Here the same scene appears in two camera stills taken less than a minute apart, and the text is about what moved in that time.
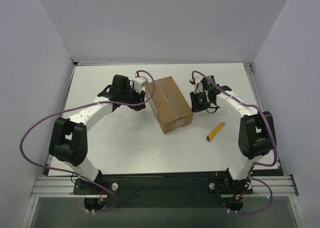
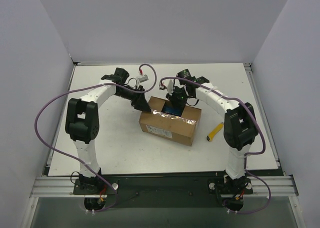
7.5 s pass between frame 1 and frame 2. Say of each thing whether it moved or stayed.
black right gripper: moved
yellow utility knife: stayed
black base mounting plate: stayed
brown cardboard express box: moved
